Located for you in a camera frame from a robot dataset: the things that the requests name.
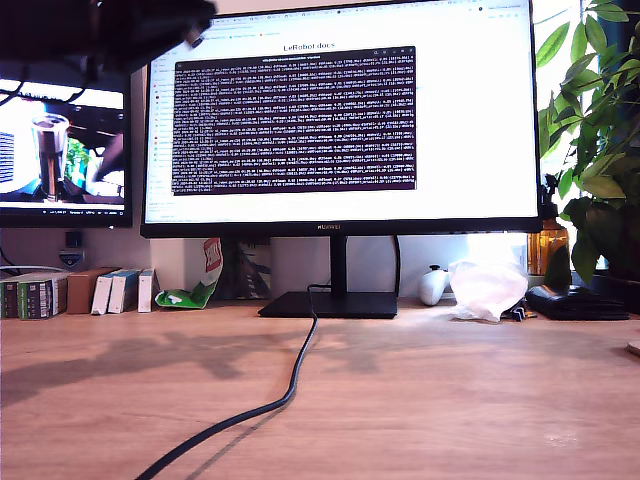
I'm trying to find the white plastic bag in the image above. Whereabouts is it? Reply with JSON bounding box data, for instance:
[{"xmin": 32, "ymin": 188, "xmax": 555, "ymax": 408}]
[{"xmin": 447, "ymin": 259, "xmax": 530, "ymax": 323}]

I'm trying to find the green leafy houseplant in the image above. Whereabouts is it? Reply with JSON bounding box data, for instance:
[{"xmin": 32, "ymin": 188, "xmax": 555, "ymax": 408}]
[{"xmin": 537, "ymin": 0, "xmax": 640, "ymax": 289}]

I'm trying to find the amber pump bottle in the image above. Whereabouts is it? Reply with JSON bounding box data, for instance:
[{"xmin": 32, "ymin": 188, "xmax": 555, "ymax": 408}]
[{"xmin": 527, "ymin": 174, "xmax": 571, "ymax": 277}]

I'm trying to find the green and white box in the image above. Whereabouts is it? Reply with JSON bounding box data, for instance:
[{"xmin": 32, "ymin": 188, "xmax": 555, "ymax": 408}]
[
  {"xmin": 17, "ymin": 275, "xmax": 69, "ymax": 321},
  {"xmin": 0, "ymin": 278, "xmax": 21, "ymax": 320}
]

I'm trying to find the grey picture card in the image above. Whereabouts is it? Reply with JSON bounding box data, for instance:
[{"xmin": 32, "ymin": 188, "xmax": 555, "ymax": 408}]
[{"xmin": 219, "ymin": 238, "xmax": 274, "ymax": 301}]

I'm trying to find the small blue orange object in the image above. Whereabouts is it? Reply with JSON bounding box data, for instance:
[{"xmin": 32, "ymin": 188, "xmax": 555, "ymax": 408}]
[{"xmin": 502, "ymin": 304, "xmax": 539, "ymax": 322}]

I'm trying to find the black cable behind monitor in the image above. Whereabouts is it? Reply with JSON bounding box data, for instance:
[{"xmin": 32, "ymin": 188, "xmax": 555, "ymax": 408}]
[{"xmin": 393, "ymin": 234, "xmax": 404, "ymax": 301}]

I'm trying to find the green Jenkki gum bag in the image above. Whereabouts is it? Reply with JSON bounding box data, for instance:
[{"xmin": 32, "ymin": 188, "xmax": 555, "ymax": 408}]
[{"xmin": 153, "ymin": 237, "xmax": 225, "ymax": 310}]

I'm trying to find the dark plant pot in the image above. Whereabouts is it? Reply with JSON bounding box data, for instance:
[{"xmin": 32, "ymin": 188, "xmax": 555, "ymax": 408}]
[{"xmin": 587, "ymin": 272, "xmax": 640, "ymax": 316}]

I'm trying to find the black Huawei monitor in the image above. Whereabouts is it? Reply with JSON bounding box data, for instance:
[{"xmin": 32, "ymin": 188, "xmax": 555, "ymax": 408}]
[{"xmin": 140, "ymin": 0, "xmax": 544, "ymax": 320}]

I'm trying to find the black pouch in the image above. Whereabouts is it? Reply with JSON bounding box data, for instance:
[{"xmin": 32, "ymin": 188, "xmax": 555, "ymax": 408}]
[{"xmin": 524, "ymin": 284, "xmax": 631, "ymax": 322}]

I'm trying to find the white and blue box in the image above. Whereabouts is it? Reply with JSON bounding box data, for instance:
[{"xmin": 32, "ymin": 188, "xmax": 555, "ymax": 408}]
[
  {"xmin": 137, "ymin": 268, "xmax": 161, "ymax": 314},
  {"xmin": 90, "ymin": 269, "xmax": 124, "ymax": 316},
  {"xmin": 107, "ymin": 269, "xmax": 142, "ymax": 315}
]

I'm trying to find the white game controller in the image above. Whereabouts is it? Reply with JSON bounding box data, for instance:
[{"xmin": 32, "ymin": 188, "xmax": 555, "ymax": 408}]
[{"xmin": 418, "ymin": 264, "xmax": 451, "ymax": 307}]

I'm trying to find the black monitor power cable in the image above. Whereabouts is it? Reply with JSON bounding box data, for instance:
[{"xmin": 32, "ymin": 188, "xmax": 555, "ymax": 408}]
[{"xmin": 133, "ymin": 284, "xmax": 320, "ymax": 480}]

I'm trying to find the brown cardboard box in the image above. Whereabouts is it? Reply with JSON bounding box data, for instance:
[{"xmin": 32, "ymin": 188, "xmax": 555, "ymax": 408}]
[{"xmin": 66, "ymin": 267, "xmax": 121, "ymax": 315}]

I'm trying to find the black TUF Gaming monitor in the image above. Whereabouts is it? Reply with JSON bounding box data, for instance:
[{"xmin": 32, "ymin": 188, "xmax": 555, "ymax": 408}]
[{"xmin": 0, "ymin": 54, "xmax": 134, "ymax": 230}]

